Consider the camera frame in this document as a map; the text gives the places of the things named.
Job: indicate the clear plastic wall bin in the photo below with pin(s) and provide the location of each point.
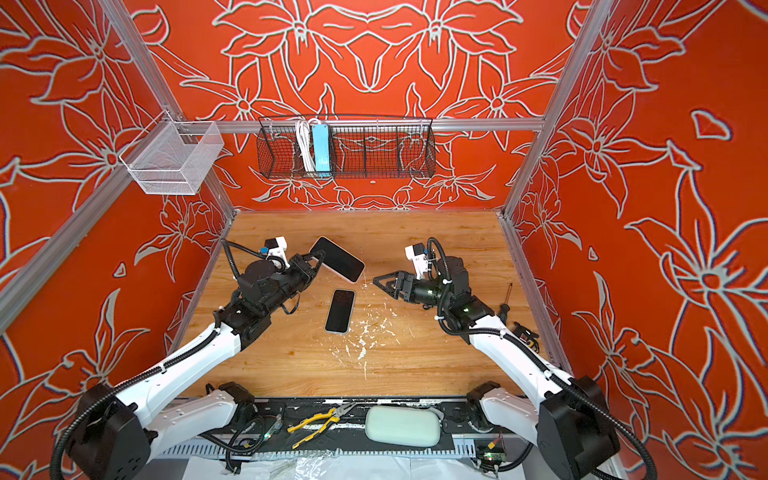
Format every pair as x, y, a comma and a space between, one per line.
170, 161

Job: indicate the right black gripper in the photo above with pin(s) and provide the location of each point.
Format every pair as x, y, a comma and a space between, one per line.
403, 279

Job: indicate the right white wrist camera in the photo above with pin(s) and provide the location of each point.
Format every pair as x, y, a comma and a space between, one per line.
418, 255

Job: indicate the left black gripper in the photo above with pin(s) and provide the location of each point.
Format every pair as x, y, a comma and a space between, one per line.
298, 263

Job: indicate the black handled screwdriver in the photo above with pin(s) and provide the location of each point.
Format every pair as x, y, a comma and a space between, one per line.
504, 307

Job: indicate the pale green pouch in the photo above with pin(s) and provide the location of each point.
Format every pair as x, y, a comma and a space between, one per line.
403, 426

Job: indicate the black phone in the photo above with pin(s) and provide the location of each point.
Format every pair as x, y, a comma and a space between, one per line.
339, 260
340, 311

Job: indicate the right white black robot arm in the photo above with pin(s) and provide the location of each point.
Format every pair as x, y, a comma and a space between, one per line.
565, 418

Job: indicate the light blue box in basket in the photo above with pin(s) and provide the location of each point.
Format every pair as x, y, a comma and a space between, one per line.
321, 144

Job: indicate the black phone on table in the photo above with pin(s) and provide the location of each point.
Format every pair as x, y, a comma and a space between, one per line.
340, 311

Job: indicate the yellow handled pliers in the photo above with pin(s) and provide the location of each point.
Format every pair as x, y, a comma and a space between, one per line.
323, 420

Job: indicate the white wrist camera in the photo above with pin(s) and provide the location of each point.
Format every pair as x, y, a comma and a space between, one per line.
275, 247
418, 255

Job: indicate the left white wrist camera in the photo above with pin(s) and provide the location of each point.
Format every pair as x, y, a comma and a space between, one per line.
275, 247

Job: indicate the black wire wall basket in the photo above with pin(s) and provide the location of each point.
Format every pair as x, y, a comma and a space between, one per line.
361, 147

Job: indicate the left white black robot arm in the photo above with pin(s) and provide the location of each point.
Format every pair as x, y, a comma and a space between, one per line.
118, 429

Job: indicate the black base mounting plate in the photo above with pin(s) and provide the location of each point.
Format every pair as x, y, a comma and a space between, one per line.
266, 427

